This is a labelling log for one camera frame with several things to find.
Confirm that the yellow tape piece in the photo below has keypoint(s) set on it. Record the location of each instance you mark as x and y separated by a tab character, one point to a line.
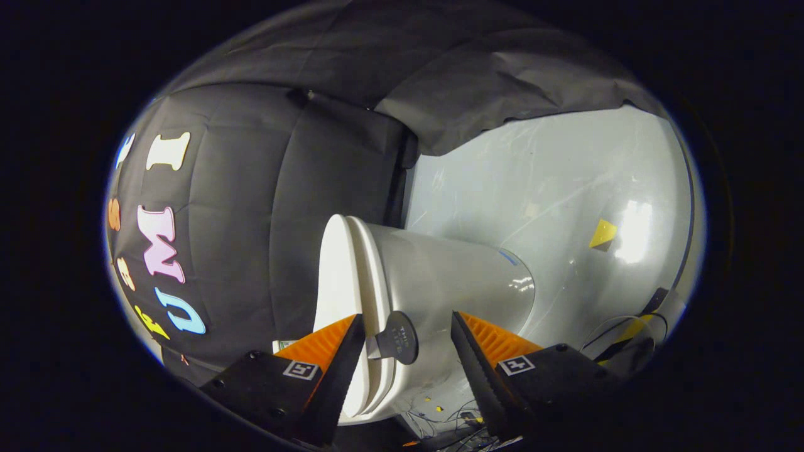
603	233

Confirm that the white toilet lid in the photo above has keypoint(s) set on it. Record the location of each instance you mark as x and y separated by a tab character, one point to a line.
336	276

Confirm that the black backdrop cloth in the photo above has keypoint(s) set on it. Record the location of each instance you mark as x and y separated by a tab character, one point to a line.
251	207

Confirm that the white toilet seat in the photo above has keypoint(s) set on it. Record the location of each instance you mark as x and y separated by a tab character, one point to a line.
375	282

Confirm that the yellow black striped object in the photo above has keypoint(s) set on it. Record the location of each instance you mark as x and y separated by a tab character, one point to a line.
631	329

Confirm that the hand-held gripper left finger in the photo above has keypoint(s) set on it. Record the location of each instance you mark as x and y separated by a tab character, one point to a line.
339	370

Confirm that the white toilet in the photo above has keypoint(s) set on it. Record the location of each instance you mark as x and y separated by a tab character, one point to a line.
452	276

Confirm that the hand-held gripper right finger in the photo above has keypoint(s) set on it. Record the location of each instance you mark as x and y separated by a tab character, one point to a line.
477	370

